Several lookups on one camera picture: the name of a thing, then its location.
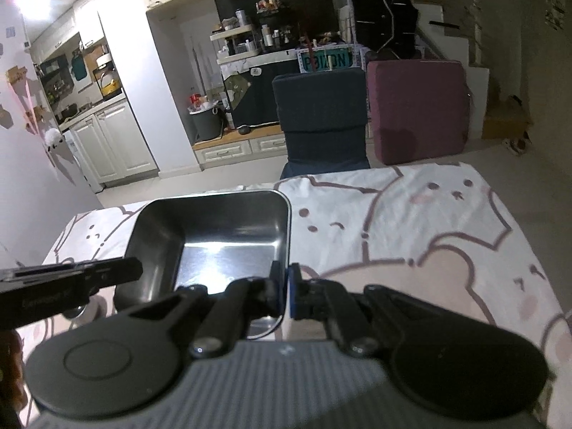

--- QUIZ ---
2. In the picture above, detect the large rectangular steel tray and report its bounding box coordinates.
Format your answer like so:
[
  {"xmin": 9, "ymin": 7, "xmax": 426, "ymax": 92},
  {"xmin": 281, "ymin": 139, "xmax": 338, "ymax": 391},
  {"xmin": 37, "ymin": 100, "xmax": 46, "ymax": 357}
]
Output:
[{"xmin": 113, "ymin": 190, "xmax": 291, "ymax": 340}]

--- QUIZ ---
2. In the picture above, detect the bear print tablecloth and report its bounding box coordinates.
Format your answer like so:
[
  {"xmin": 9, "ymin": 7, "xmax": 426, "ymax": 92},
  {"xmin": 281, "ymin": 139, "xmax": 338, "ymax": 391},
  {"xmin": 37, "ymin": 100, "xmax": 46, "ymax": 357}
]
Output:
[{"xmin": 17, "ymin": 161, "xmax": 572, "ymax": 429}]

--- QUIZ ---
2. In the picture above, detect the white kitchen cabinet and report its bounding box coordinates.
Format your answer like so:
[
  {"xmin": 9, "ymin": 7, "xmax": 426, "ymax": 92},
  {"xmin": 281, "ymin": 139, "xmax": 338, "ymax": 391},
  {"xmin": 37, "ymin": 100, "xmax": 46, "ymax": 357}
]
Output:
[{"xmin": 60, "ymin": 95, "xmax": 158, "ymax": 186}]

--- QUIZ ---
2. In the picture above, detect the grey trash bin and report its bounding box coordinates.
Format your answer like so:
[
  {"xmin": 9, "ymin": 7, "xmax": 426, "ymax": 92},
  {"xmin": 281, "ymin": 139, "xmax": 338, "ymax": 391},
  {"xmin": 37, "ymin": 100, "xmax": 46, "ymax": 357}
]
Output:
[{"xmin": 189, "ymin": 102, "xmax": 225, "ymax": 142}]

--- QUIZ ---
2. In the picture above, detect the dark blue floor chair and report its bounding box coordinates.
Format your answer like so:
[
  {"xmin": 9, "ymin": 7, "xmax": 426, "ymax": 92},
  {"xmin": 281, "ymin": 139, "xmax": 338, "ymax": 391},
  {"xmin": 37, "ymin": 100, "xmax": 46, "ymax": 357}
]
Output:
[{"xmin": 272, "ymin": 68, "xmax": 370, "ymax": 179}]

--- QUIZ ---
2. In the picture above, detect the black printed curtain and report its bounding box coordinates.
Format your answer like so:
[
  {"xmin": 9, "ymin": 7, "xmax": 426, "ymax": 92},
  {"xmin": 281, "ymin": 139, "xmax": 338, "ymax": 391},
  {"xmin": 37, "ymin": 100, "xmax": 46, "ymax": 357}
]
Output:
[{"xmin": 220, "ymin": 59, "xmax": 300, "ymax": 129}]

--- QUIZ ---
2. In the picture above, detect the green poison sign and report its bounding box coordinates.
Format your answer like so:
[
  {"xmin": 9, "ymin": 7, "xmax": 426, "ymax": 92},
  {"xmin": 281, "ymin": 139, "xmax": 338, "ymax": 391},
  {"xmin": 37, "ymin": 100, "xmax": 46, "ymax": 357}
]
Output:
[{"xmin": 296, "ymin": 45, "xmax": 354, "ymax": 73}]

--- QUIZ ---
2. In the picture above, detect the white tiered shelf rack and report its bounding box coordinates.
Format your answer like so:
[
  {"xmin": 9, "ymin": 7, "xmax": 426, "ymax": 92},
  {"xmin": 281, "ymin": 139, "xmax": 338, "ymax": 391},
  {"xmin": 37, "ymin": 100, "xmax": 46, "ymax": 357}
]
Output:
[{"xmin": 209, "ymin": 23, "xmax": 262, "ymax": 66}]

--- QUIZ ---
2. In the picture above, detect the cardboard box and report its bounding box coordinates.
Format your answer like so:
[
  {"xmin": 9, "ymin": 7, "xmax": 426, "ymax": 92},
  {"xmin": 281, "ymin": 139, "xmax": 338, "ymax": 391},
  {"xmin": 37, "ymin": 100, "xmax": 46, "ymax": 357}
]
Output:
[{"xmin": 481, "ymin": 97, "xmax": 532, "ymax": 139}]

